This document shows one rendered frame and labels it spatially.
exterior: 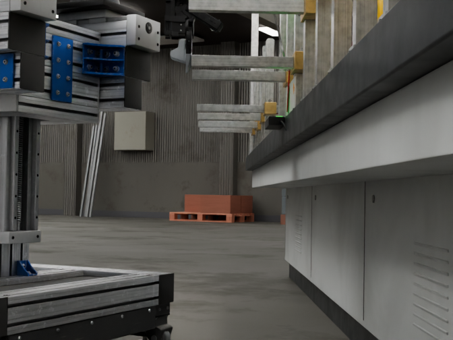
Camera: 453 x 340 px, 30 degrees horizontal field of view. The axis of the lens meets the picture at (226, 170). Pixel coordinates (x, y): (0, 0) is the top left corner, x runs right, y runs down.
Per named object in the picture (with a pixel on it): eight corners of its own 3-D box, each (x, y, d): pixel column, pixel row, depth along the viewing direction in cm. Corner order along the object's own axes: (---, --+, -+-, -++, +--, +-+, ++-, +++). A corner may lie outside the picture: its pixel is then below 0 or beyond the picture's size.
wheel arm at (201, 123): (197, 128, 408) (198, 119, 408) (198, 129, 412) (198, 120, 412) (288, 130, 409) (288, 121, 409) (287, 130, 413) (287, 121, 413)
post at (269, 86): (264, 149, 362) (266, 37, 364) (263, 149, 366) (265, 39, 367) (272, 149, 363) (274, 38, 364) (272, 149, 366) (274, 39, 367)
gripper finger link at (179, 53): (169, 72, 235) (170, 39, 235) (191, 73, 235) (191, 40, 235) (169, 70, 232) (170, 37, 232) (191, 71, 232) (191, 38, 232)
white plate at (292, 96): (293, 112, 229) (294, 75, 230) (284, 121, 255) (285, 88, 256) (295, 112, 229) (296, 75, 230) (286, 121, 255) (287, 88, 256)
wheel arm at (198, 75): (191, 81, 258) (191, 67, 259) (191, 83, 262) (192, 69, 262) (334, 84, 259) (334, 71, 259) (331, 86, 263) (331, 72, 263)
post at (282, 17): (277, 129, 288) (279, -2, 289) (276, 130, 293) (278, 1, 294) (290, 129, 288) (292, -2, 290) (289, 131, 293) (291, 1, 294)
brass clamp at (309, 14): (303, 13, 206) (303, -8, 206) (297, 24, 220) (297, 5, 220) (328, 13, 206) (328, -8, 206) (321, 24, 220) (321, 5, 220)
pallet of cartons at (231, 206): (255, 221, 1543) (255, 195, 1545) (232, 222, 1464) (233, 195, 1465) (192, 219, 1603) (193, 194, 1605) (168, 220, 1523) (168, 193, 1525)
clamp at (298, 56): (294, 69, 231) (294, 50, 231) (289, 76, 244) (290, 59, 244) (315, 69, 231) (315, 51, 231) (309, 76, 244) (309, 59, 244)
